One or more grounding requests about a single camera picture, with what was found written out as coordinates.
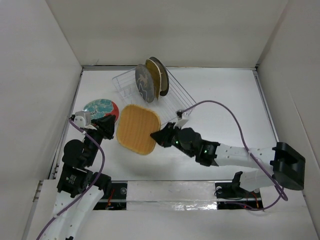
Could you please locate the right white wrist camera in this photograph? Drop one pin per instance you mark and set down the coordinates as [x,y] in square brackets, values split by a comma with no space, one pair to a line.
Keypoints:
[182,118]

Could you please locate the black plate with deer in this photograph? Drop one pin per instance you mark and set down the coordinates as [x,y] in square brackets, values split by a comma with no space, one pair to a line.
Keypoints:
[144,83]

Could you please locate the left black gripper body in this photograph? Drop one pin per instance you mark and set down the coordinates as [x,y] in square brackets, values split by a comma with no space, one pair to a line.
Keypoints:
[95,134]

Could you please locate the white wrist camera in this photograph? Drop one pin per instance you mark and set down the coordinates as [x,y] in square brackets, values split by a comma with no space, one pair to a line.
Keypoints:
[82,119]
[182,118]

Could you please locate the dark rimmed cream plate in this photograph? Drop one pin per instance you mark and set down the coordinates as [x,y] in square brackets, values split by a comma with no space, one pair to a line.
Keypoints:
[165,84]

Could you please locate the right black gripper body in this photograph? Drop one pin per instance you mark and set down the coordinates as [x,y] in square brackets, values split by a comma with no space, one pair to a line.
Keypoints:
[172,135]

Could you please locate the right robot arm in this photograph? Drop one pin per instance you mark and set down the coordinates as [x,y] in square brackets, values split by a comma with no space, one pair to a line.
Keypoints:
[279,165]

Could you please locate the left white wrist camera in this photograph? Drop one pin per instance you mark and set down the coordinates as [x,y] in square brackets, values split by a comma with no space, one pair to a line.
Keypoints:
[82,119]

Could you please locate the white wire dish rack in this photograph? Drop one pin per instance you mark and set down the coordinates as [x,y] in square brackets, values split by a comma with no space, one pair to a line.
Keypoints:
[166,107]

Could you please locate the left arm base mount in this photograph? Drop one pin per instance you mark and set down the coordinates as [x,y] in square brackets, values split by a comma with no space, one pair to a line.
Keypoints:
[116,200]

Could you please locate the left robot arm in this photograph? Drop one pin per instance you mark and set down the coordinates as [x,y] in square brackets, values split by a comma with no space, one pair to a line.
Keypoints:
[81,183]

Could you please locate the square woven bamboo tray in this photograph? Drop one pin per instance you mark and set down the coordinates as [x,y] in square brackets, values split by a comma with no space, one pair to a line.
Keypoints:
[136,123]

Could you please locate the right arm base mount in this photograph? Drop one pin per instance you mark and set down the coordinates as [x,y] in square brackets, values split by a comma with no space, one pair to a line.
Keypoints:
[230,196]

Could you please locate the colourful red teal plate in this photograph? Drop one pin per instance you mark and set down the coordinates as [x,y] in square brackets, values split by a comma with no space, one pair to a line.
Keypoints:
[102,107]

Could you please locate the yellow fan-shaped bamboo plate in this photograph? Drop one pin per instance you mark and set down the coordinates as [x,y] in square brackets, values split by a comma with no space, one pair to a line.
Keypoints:
[156,75]

